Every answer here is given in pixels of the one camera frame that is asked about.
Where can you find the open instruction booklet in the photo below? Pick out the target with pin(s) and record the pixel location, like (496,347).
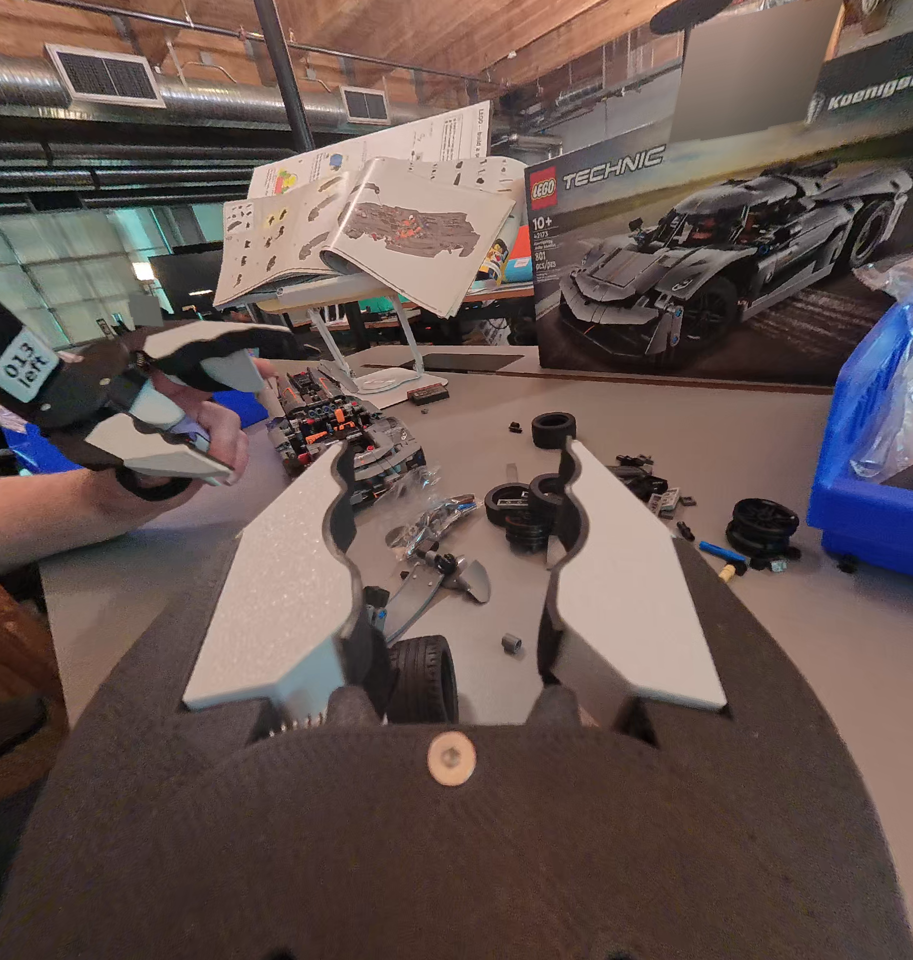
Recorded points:
(396,225)

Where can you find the black rubber toy tyre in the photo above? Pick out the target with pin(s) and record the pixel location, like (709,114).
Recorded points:
(554,431)
(494,504)
(426,679)
(543,491)

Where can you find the small grey toy bush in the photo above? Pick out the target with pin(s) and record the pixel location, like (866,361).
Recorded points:
(512,643)

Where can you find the small white ceiling vent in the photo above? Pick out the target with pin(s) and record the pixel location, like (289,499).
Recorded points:
(365,105)

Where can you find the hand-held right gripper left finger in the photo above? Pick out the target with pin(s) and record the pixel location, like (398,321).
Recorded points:
(276,600)

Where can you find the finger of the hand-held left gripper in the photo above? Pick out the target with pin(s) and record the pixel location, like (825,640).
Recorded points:
(156,454)
(201,337)

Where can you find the silver ceiling duct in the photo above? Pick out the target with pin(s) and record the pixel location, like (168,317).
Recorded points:
(216,94)

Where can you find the colourful printed toy box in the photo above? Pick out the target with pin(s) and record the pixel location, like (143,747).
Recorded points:
(498,255)

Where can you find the white book stand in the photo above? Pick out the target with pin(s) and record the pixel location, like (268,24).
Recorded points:
(314,296)

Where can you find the small clear bag of pins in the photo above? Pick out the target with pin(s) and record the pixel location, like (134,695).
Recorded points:
(434,521)

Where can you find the toy car set box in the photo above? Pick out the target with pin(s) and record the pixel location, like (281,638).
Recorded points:
(726,300)

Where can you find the blue toy axle pin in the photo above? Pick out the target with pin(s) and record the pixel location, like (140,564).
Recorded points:
(723,551)

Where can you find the crumpled empty plastic bags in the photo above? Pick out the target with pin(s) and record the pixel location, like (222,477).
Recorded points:
(906,390)

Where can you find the grey toy brick car model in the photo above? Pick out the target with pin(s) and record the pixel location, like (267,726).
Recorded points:
(306,420)

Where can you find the brown wooden furniture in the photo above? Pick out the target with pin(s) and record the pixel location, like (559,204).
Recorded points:
(14,660)

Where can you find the large white ceiling vent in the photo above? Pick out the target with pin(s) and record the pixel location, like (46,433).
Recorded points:
(104,75)

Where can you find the black steel column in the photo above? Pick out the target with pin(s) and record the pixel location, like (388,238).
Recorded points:
(284,75)

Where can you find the grey curved panel assembly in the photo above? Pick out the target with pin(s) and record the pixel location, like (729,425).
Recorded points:
(426,592)

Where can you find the black monitor screen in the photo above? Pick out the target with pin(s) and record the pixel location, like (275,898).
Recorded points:
(186,285)

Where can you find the blue storage bin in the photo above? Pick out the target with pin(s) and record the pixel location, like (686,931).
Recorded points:
(861,517)

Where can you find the person's left hand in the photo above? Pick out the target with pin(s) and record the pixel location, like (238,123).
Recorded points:
(228,435)

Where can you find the person's left forearm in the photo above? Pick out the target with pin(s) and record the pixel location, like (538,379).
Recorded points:
(66,517)

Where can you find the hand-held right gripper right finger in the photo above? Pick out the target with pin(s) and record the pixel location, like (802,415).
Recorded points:
(629,607)

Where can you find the white instruction sheet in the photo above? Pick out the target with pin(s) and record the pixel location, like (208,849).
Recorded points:
(441,135)

